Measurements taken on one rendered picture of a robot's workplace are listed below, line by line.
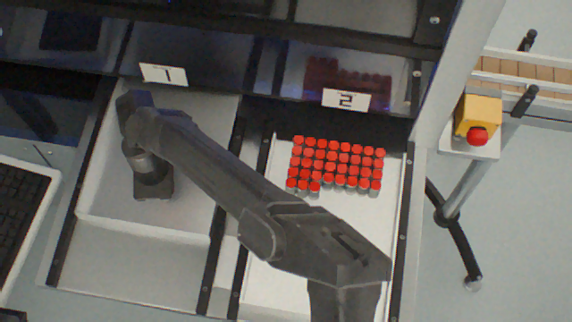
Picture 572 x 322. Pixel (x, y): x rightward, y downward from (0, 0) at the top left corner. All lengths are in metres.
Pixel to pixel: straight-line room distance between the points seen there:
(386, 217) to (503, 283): 1.03
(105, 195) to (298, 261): 0.69
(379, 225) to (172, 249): 0.39
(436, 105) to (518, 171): 1.24
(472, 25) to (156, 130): 0.48
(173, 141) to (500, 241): 1.53
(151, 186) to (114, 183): 0.18
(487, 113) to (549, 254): 1.16
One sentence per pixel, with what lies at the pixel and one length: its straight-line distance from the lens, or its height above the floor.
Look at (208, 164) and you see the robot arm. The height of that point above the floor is 1.28.
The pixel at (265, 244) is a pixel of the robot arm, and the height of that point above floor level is 1.39.
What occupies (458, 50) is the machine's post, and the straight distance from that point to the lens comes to 1.01.
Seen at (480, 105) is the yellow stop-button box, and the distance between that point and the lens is 1.20.
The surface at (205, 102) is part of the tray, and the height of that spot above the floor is 0.88.
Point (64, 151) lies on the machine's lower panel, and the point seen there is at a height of 0.57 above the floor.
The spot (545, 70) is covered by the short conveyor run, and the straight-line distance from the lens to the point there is 1.41.
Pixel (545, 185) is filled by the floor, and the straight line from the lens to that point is 2.38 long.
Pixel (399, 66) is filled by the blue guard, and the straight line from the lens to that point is 1.06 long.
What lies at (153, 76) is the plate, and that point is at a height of 1.01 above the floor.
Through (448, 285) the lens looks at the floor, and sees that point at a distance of 2.15.
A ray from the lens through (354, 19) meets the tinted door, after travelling 0.98.
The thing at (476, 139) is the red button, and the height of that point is 1.01.
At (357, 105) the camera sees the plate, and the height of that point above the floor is 1.01.
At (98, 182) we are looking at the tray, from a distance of 1.29.
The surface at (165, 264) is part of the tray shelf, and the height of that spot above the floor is 0.88.
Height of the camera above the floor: 2.02
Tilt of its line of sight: 65 degrees down
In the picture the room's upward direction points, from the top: 1 degrees clockwise
